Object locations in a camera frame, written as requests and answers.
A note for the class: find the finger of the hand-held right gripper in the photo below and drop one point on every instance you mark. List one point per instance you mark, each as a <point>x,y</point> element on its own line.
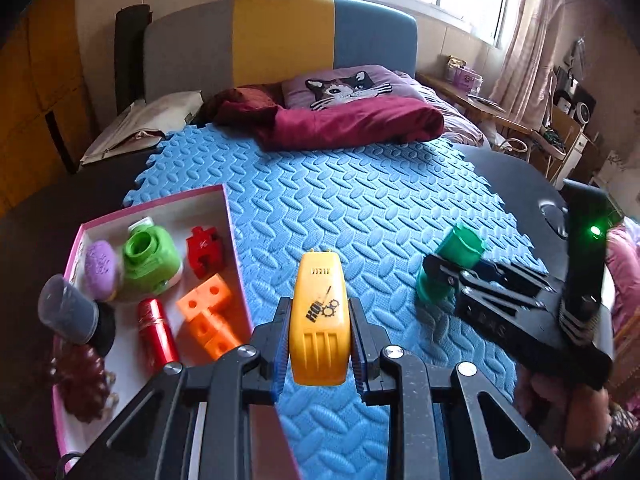
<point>450,280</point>
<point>520,276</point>

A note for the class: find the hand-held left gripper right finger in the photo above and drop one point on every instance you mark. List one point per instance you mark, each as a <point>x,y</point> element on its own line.
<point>357,345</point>

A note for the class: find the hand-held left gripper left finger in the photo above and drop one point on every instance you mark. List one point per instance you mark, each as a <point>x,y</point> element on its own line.
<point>282,345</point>

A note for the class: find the green plastic spool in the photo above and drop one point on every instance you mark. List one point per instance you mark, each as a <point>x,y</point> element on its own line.
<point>462,247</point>

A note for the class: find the yellow plastic toy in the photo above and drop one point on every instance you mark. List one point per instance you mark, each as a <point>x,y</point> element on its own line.
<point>320,320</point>

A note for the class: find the orange linked cubes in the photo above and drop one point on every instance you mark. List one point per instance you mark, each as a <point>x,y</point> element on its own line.
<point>205,305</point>

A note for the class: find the red linked cubes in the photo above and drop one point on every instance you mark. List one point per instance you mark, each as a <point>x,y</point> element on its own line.
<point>202,252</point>

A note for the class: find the red metallic cylinder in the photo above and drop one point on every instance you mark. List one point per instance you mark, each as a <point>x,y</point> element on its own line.
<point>157,335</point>

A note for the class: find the green plastic punch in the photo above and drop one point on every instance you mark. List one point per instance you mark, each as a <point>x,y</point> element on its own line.
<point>150,265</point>

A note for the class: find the pink-edged white box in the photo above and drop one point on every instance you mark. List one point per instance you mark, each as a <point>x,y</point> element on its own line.
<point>200,210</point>

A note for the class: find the purple oval case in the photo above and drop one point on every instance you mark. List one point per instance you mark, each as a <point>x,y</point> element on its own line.
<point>100,267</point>

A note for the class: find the brown wooden massage brush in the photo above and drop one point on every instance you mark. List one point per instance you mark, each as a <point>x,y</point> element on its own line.
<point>82,385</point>

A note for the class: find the grey jar with black lid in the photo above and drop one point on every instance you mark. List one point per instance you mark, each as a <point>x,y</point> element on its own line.
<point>65,310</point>

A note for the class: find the person's right hand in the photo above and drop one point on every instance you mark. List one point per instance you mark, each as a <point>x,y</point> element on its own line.
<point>585,410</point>

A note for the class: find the black oval table grommet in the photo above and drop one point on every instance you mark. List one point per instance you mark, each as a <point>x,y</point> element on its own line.
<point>550,217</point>

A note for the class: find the person's pink clothing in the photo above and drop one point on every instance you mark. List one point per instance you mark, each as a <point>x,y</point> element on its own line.
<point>625,270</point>

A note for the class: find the blue foam mat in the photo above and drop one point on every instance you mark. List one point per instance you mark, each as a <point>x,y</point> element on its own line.
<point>350,195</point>

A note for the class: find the small wooden cabinet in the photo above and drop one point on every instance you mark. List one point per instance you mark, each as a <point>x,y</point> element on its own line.
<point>567,135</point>

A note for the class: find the pink bedding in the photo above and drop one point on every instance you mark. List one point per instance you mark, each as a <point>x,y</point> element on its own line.
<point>460,125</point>

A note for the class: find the white round device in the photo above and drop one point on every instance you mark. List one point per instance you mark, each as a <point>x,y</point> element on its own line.
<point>583,110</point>

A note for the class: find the wooden side table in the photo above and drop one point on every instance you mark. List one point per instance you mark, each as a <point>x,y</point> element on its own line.
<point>465,97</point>

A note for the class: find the maroon blanket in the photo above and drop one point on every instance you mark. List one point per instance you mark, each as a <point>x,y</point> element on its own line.
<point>350,120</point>

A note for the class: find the purple gift boxes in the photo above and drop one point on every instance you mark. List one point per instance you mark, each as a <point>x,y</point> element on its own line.
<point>465,75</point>

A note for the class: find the purple cat pillow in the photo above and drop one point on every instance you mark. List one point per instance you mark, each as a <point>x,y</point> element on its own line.
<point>345,87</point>

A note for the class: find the pink curtain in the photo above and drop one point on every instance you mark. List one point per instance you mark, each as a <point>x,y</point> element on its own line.
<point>525,35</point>

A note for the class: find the white tote bag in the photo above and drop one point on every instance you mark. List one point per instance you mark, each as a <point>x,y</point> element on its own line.
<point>150,115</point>

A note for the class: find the grey yellow blue headboard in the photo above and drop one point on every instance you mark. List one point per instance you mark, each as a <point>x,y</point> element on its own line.
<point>280,35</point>

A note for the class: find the wooden wardrobe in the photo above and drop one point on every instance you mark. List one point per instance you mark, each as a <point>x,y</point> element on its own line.
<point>35,85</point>

